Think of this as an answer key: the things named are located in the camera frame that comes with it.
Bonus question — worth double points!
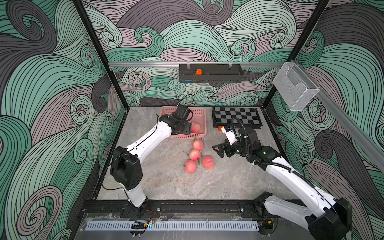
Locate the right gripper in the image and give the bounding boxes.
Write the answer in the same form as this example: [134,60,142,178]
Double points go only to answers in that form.
[214,136,252,157]

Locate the peach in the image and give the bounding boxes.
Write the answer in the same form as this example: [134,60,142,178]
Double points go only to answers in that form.
[202,156,215,170]
[184,160,197,174]
[189,149,202,162]
[191,122,202,133]

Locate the peach basket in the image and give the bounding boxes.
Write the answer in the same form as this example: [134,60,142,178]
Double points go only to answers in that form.
[193,139,204,152]

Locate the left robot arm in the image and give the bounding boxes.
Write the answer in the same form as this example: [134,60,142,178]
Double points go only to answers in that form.
[110,115,192,215]

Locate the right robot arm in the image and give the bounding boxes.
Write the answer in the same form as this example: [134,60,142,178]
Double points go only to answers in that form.
[213,126,353,240]

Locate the pink plastic basket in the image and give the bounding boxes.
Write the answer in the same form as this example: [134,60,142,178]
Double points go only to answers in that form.
[161,106,207,140]

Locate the black grey chessboard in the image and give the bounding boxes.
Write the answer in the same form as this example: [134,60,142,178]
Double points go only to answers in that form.
[212,107,263,129]

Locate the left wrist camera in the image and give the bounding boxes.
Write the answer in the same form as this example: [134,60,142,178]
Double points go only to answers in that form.
[173,105,193,122]

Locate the black wall tray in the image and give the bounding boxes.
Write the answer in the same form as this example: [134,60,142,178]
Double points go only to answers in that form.
[179,64,244,86]

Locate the aluminium rail back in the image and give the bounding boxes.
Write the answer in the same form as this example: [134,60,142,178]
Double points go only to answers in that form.
[108,61,286,70]

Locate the aluminium rail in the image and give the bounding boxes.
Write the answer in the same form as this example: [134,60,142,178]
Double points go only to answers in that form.
[108,61,286,70]
[292,59,384,164]

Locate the clear acrylic wall box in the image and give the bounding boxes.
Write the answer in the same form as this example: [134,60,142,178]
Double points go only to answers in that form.
[273,62,320,112]

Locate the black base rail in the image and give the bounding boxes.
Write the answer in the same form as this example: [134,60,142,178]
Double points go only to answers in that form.
[81,200,267,216]

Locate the white slotted cable duct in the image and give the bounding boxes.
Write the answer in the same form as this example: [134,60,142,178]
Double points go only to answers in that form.
[85,220,259,232]

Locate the aluminium rail right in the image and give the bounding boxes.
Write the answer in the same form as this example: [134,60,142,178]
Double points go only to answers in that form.
[292,59,384,164]

